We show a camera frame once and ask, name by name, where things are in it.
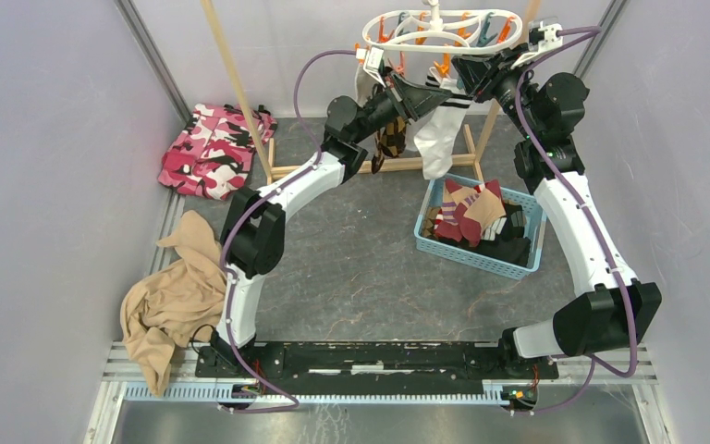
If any pink camouflage cloth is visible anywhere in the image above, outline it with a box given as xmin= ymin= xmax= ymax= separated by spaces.
xmin=157 ymin=104 xmax=256 ymax=201

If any white plastic clip hanger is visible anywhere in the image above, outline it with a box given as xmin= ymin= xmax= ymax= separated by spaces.
xmin=355 ymin=1 xmax=524 ymax=70

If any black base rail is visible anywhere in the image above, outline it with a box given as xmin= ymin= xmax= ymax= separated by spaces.
xmin=195 ymin=340 xmax=559 ymax=396

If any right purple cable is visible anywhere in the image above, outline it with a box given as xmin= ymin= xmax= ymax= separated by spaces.
xmin=512 ymin=25 xmax=639 ymax=414

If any purple cable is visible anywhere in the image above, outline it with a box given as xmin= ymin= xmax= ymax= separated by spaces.
xmin=218 ymin=48 xmax=365 ymax=414
xmin=512 ymin=25 xmax=639 ymax=414

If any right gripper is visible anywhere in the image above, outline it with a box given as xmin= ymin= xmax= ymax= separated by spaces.
xmin=453 ymin=43 xmax=543 ymax=141

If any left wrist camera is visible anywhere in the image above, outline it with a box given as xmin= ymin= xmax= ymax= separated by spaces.
xmin=355 ymin=46 xmax=386 ymax=87

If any white sock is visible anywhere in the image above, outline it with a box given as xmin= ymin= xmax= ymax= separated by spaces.
xmin=406 ymin=115 xmax=436 ymax=154
xmin=420 ymin=74 xmax=471 ymax=180
xmin=354 ymin=66 xmax=382 ymax=107

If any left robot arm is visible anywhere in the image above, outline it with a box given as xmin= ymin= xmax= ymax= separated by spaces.
xmin=211 ymin=72 xmax=452 ymax=377

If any beige cloth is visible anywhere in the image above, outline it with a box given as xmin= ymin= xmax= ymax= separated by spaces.
xmin=119 ymin=211 xmax=226 ymax=398

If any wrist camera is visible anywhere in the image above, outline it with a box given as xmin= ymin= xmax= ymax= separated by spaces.
xmin=511 ymin=21 xmax=563 ymax=69
xmin=355 ymin=46 xmax=386 ymax=87

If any wooden drying rack frame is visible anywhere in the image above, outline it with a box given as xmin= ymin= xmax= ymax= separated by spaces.
xmin=200 ymin=0 xmax=543 ymax=185

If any red striped sock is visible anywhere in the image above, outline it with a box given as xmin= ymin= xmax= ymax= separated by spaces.
xmin=435 ymin=179 xmax=475 ymax=241

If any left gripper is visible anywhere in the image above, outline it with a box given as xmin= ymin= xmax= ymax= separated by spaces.
xmin=351 ymin=71 xmax=453 ymax=145

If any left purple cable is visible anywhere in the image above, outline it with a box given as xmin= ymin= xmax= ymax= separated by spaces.
xmin=218 ymin=48 xmax=365 ymax=414

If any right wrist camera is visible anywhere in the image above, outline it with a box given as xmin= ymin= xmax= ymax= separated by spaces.
xmin=511 ymin=21 xmax=563 ymax=69

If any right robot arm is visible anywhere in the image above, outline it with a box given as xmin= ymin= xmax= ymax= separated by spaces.
xmin=452 ymin=49 xmax=662 ymax=377

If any brown argyle sock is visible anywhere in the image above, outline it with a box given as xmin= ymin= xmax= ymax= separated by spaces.
xmin=371 ymin=117 xmax=407 ymax=174

